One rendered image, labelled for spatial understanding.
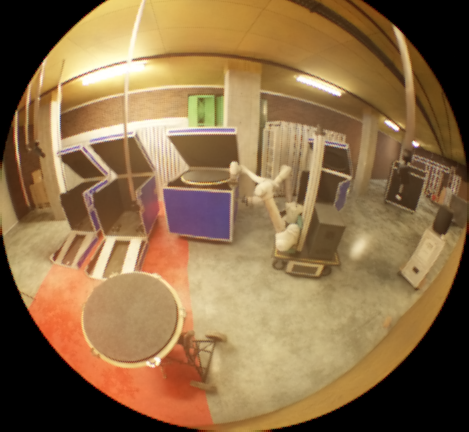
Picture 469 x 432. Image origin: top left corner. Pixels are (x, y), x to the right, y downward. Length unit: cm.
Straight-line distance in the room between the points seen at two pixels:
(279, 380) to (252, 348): 43
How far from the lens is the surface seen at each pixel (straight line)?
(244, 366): 170
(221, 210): 219
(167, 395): 176
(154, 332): 99
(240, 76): 348
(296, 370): 178
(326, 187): 454
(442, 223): 291
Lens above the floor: 168
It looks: 23 degrees down
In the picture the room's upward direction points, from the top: 2 degrees clockwise
